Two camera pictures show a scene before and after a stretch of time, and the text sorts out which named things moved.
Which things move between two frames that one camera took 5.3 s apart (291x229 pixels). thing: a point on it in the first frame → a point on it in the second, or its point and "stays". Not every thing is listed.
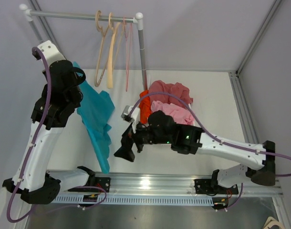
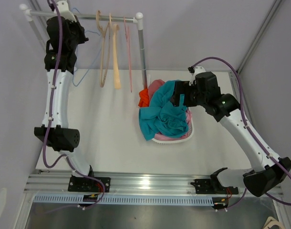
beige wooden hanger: x=109 y=65 → x=115 y=28
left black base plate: x=104 y=182 stays
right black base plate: x=211 y=187 stays
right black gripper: x=129 y=137 → x=181 y=88
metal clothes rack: x=139 y=18 stays
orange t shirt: x=145 y=107 stays
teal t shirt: x=95 y=110 → x=161 y=117
